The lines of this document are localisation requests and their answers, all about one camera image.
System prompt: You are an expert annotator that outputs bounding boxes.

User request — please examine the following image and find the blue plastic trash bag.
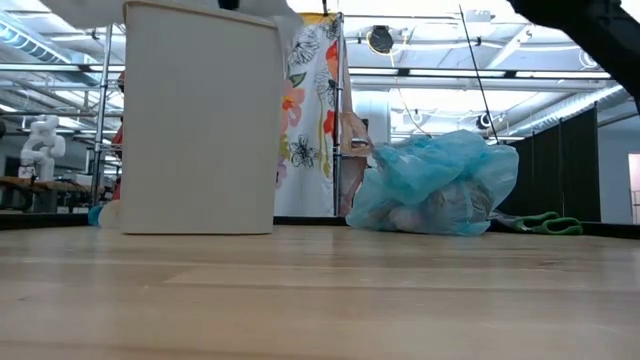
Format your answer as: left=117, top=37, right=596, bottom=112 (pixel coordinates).
left=345, top=129, right=520, bottom=237

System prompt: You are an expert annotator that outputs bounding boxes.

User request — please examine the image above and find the white plastic trash bin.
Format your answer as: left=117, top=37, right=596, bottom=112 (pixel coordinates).
left=119, top=0, right=284, bottom=235

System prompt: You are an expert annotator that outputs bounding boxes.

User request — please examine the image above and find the white plastic trash bag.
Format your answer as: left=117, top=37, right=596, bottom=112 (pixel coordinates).
left=39, top=0, right=304, bottom=59

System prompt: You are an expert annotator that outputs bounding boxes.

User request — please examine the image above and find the pink hanging cloth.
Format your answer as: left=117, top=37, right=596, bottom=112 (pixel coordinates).
left=339, top=44, right=374, bottom=217

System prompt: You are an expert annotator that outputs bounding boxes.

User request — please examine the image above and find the floral print curtain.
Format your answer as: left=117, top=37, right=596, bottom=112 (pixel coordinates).
left=273, top=12, right=346, bottom=217

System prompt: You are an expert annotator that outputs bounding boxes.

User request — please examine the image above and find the metal rolling rack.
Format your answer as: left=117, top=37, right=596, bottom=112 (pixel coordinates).
left=89, top=9, right=374, bottom=219

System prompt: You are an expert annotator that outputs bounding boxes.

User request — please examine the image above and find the thin black slanted pole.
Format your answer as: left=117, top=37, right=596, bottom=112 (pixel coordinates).
left=458, top=4, right=501, bottom=146

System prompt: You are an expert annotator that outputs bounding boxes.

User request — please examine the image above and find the white paper towel roll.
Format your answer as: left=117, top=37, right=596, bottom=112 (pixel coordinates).
left=97, top=199, right=123, bottom=230

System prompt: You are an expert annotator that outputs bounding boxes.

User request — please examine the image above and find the wooden workbench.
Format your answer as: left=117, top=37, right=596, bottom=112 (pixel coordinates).
left=0, top=175, right=106, bottom=214

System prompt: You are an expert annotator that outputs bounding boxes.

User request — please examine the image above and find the black partition wall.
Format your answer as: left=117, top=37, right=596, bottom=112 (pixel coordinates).
left=499, top=102, right=601, bottom=224

